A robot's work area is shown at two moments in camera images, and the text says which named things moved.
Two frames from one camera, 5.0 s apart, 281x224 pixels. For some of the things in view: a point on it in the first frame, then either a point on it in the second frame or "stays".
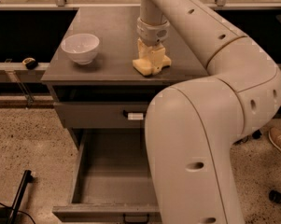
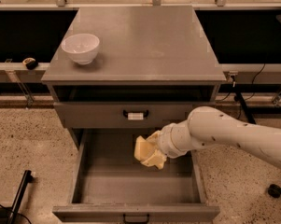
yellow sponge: (144, 65) -> (143, 148)
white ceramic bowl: (81, 48) stays
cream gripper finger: (161, 63) -> (157, 159)
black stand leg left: (27, 178) stays
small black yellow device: (30, 63) stays
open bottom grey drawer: (112, 183) stays
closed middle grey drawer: (103, 115) stays
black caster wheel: (278, 197) -> (275, 190)
